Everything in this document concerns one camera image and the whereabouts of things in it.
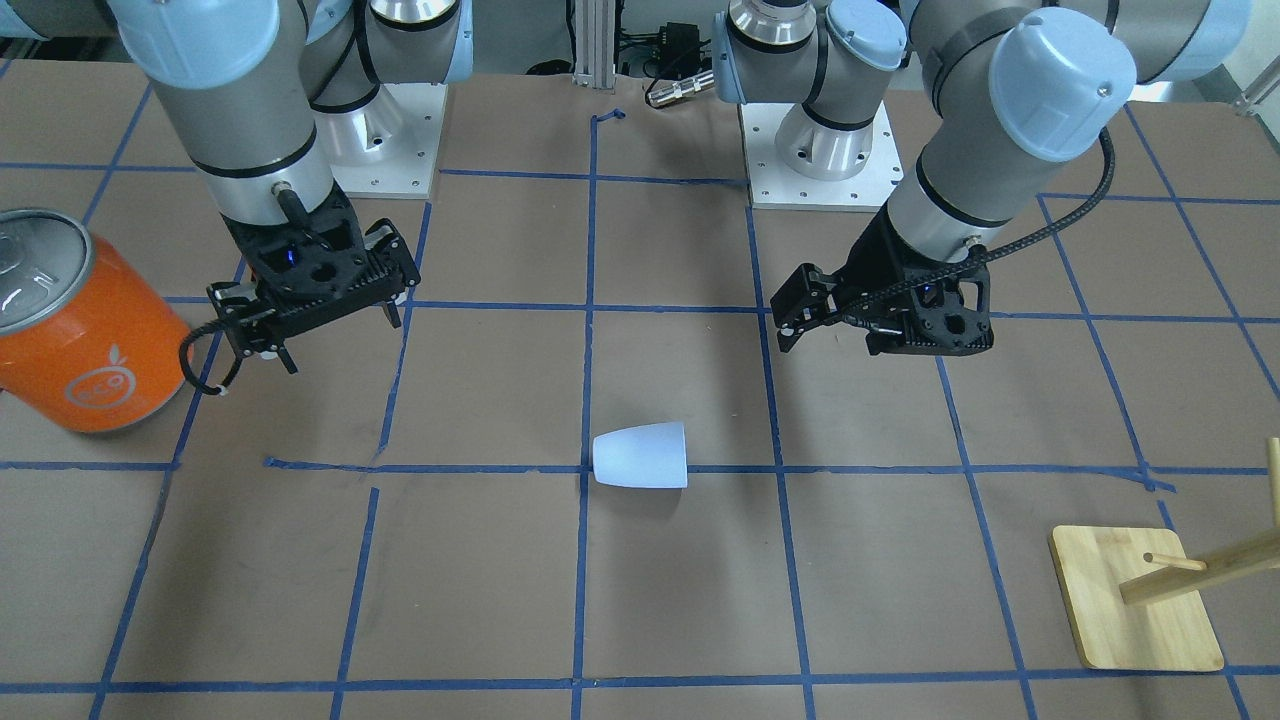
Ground light blue plastic cup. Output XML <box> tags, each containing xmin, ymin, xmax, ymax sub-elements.
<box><xmin>591</xmin><ymin>421</ymin><xmax>689</xmax><ymax>489</ymax></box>

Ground aluminium frame post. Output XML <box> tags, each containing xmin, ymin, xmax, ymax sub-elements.
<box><xmin>571</xmin><ymin>0</ymin><xmax>617</xmax><ymax>94</ymax></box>

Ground orange soda can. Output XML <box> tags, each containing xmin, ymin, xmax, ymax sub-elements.
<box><xmin>1</xmin><ymin>208</ymin><xmax>189</xmax><ymax>433</ymax></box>

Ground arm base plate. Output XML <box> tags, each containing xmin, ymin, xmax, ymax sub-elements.
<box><xmin>315</xmin><ymin>83</ymin><xmax>451</xmax><ymax>201</ymax></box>
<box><xmin>740</xmin><ymin>102</ymin><xmax>908</xmax><ymax>213</ymax></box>

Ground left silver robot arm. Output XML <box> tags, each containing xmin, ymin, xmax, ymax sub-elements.
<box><xmin>712</xmin><ymin>1</ymin><xmax>1252</xmax><ymax>356</ymax></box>

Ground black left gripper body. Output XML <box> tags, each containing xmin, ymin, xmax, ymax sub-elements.
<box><xmin>835</xmin><ymin>208</ymin><xmax>995</xmax><ymax>356</ymax></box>

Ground wooden cup rack stand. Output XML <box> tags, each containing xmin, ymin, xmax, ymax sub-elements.
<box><xmin>1048</xmin><ymin>437</ymin><xmax>1280</xmax><ymax>671</ymax></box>

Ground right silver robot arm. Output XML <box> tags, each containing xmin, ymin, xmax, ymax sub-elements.
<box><xmin>3</xmin><ymin>1</ymin><xmax>474</xmax><ymax>372</ymax></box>

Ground silver metal connector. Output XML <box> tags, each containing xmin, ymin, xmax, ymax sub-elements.
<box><xmin>645</xmin><ymin>70</ymin><xmax>716</xmax><ymax>109</ymax></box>

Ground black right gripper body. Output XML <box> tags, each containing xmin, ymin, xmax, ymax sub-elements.
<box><xmin>207</xmin><ymin>184</ymin><xmax>421</xmax><ymax>357</ymax></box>

